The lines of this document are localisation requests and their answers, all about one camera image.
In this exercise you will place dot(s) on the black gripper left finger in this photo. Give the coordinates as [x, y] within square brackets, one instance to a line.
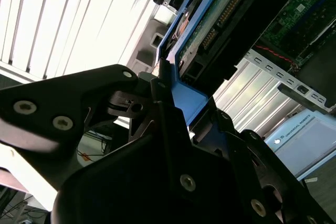
[52, 103]

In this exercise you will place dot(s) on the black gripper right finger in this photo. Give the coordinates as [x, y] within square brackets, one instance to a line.
[262, 182]

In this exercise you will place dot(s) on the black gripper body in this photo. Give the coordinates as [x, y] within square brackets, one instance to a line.
[118, 182]

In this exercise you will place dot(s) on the hard disk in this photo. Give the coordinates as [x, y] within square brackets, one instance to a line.
[189, 95]

